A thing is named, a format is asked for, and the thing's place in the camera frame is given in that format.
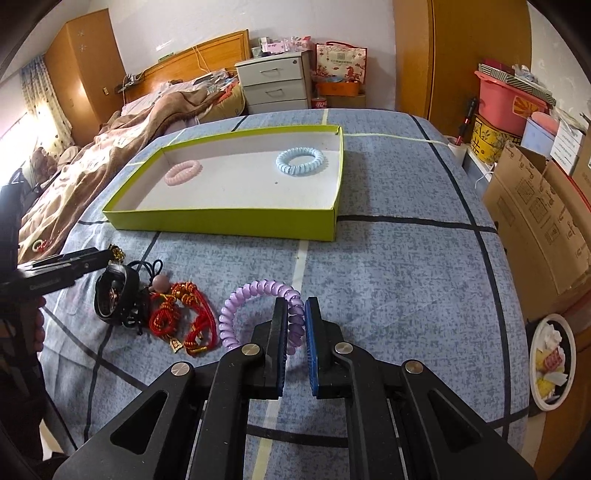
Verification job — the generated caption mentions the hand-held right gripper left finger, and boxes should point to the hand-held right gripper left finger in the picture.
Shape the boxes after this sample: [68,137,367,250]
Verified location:
[52,296,288,480]

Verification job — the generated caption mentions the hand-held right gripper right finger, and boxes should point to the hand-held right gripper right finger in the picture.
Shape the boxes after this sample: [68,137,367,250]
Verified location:
[304,296,539,480]

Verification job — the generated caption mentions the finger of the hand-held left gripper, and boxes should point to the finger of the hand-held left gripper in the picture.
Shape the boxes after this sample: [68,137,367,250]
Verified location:
[59,247,113,280]

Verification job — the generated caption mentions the black bracelet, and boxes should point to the black bracelet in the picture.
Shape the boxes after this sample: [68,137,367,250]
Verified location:
[93,261,140,322]

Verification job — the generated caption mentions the purple spiral hair tie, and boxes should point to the purple spiral hair tie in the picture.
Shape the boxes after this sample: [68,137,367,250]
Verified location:
[218,279,306,358]

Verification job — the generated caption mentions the black hair tie with bead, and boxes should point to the black hair tie with bead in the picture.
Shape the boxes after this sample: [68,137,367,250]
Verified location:
[124,259,172,334]

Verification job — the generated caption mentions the red cord bracelet gold charm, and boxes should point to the red cord bracelet gold charm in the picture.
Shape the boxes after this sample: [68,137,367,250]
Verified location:
[166,281,221,357]

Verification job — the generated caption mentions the red knotted bracelet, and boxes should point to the red knotted bracelet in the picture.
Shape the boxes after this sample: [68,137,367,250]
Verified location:
[148,294,186,335]

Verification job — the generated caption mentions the pink spiral hair tie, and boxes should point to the pink spiral hair tie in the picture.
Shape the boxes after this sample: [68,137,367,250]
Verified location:
[165,160,204,186]

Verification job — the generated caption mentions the green cardboard tray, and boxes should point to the green cardboard tray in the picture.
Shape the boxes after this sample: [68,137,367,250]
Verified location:
[102,124,346,241]

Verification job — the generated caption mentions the light blue spiral hair tie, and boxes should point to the light blue spiral hair tie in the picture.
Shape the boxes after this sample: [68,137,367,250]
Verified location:
[276,148,328,176]

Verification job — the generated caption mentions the person's left hand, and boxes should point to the person's left hand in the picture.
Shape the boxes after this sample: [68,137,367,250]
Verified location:
[28,295,48,352]

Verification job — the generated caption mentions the floral curtain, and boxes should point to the floral curtain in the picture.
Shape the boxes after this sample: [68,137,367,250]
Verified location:
[21,55,75,153]

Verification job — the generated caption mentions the brown blanket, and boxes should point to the brown blanket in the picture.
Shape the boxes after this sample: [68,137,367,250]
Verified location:
[18,83,241,265]

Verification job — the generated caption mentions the blue patterned bedspread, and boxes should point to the blue patterned bedspread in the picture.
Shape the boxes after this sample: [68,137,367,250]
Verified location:
[39,108,529,480]

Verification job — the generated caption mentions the wooden wardrobe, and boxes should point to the wooden wardrobe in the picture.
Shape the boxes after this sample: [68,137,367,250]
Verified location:
[392,0,533,139]
[45,7,127,146]

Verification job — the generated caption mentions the patterned pillow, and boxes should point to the patterned pillow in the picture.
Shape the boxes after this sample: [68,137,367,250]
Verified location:
[194,69,245,121]

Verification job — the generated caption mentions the white trash bin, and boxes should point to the white trash bin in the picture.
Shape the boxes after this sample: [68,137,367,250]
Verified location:
[529,314,577,411]

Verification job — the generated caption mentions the wooden headboard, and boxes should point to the wooden headboard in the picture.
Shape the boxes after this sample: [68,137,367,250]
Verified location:
[124,30,250,102]

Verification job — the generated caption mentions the white drawer cabinet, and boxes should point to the white drawer cabinet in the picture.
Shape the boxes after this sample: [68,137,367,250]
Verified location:
[235,50,315,115]

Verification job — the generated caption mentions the small cardboard box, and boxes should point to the small cardboard box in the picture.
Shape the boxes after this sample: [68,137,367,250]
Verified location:
[323,93,366,110]

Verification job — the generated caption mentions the large cardboard box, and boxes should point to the large cardboard box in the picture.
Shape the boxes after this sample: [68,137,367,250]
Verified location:
[482,141,591,297]

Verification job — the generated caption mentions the orange box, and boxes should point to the orange box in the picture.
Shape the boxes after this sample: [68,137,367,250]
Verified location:
[316,80,362,97]

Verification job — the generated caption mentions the yellow floral box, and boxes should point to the yellow floral box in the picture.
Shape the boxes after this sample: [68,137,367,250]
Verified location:
[468,113,525,163]

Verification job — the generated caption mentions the red patterned gift bag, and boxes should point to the red patterned gift bag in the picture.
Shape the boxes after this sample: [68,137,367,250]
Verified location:
[315,41,369,86]

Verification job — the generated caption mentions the pink plastic bin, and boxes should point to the pink plastic bin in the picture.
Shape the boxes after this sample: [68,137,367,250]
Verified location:
[475,69,550,136]

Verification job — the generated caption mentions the light blue box pink lid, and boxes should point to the light blue box pink lid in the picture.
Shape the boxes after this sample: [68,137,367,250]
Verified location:
[522,111,563,160]

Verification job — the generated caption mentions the white carton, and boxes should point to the white carton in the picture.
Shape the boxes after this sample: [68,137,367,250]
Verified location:
[551,108,591,175]

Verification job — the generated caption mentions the striped flat box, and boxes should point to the striped flat box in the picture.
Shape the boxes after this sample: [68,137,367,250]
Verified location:
[477,62,558,108]

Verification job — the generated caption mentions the red black handled tool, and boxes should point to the red black handled tool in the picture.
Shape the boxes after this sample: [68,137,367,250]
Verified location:
[456,96,479,146]

